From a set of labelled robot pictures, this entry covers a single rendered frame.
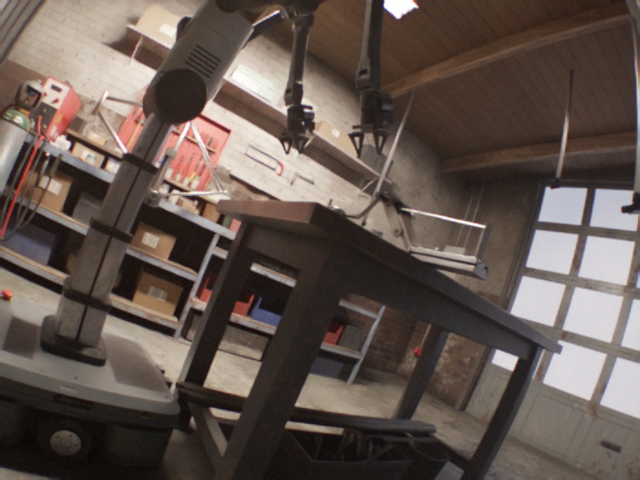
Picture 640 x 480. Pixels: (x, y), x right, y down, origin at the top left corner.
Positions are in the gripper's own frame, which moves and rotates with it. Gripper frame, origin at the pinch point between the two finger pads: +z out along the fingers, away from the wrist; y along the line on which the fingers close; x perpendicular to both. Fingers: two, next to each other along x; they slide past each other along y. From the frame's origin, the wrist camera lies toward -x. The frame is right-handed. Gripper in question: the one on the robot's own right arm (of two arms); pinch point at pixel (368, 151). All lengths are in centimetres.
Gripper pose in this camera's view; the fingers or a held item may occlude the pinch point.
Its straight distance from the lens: 124.8
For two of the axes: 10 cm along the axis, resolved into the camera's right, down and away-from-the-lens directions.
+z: 0.0, 9.7, 2.3
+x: -7.8, 1.5, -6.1
